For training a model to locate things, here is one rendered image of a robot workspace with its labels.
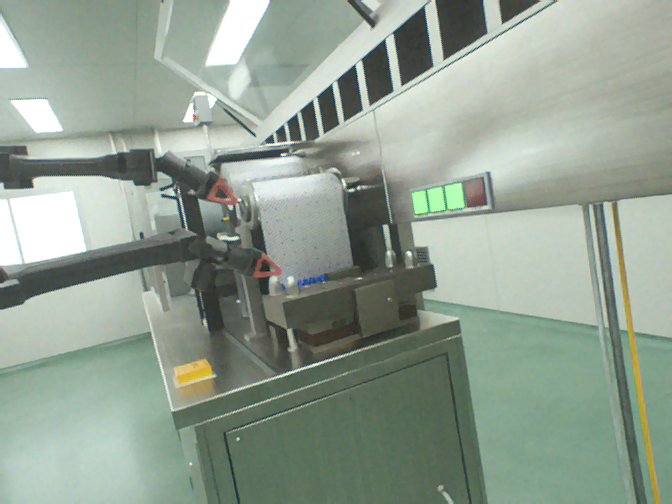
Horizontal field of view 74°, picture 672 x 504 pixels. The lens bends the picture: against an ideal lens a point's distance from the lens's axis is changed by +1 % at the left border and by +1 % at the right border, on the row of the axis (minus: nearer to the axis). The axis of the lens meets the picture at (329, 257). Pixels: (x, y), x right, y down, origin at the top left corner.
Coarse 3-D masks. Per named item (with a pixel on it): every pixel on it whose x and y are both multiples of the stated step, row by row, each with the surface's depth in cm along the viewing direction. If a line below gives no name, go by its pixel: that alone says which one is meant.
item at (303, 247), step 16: (272, 224) 113; (288, 224) 114; (304, 224) 116; (320, 224) 118; (336, 224) 120; (272, 240) 113; (288, 240) 114; (304, 240) 116; (320, 240) 118; (336, 240) 120; (272, 256) 113; (288, 256) 114; (304, 256) 116; (320, 256) 118; (336, 256) 120; (288, 272) 115; (304, 272) 116; (320, 272) 118
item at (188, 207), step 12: (180, 192) 135; (180, 204) 149; (192, 204) 137; (180, 216) 149; (192, 216) 137; (192, 228) 137; (204, 300) 138; (216, 300) 140; (204, 312) 139; (216, 312) 140; (204, 324) 150; (216, 324) 140
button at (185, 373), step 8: (200, 360) 99; (176, 368) 96; (184, 368) 95; (192, 368) 94; (200, 368) 93; (208, 368) 94; (176, 376) 91; (184, 376) 92; (192, 376) 92; (200, 376) 93
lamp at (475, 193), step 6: (474, 180) 86; (480, 180) 84; (468, 186) 87; (474, 186) 86; (480, 186) 84; (468, 192) 88; (474, 192) 86; (480, 192) 85; (468, 198) 88; (474, 198) 86; (480, 198) 85; (468, 204) 88; (474, 204) 87; (480, 204) 85
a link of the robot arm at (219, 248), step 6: (210, 240) 105; (216, 240) 106; (216, 246) 105; (222, 246) 105; (210, 252) 104; (216, 252) 104; (222, 252) 105; (204, 258) 105; (210, 258) 105; (216, 258) 105; (222, 258) 106; (204, 264) 105; (210, 264) 107; (216, 264) 107
